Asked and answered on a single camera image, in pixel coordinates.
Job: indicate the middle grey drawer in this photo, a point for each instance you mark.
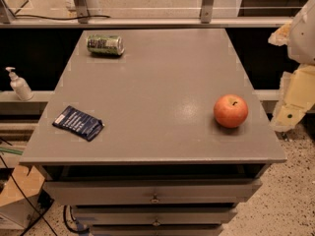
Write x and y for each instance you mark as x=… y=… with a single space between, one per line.
x=155 y=215

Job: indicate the green soda can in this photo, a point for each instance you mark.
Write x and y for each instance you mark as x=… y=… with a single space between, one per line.
x=105 y=44

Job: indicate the top grey drawer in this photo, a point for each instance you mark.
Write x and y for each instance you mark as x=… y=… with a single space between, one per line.
x=150 y=192

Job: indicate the red apple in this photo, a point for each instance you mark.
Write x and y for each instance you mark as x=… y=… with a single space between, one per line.
x=230 y=110

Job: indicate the metal bracket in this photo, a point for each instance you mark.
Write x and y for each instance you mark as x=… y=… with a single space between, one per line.
x=206 y=11
x=82 y=11

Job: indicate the dark blue snack packet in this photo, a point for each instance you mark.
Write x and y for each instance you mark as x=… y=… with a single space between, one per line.
x=79 y=123

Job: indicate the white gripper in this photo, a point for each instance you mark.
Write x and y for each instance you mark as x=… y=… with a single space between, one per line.
x=303 y=33

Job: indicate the cardboard box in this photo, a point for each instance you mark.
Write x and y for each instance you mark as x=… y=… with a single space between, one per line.
x=19 y=197

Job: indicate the grey drawer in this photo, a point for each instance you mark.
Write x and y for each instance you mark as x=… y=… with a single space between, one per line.
x=150 y=192
x=162 y=230
x=155 y=215

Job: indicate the left metal bracket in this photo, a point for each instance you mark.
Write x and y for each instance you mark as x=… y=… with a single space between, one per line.
x=82 y=11

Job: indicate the long grey shelf rail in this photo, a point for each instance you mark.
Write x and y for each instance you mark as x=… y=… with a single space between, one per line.
x=112 y=23

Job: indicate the white pump dispenser bottle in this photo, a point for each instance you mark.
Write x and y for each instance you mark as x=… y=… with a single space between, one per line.
x=19 y=85

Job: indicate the right metal bracket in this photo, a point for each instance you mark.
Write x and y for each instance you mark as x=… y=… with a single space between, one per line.
x=206 y=11

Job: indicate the bottom grey drawer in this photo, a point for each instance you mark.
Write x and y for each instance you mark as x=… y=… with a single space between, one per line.
x=162 y=230

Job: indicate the grey drawer cabinet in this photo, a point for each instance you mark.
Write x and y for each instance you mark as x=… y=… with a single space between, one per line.
x=156 y=103

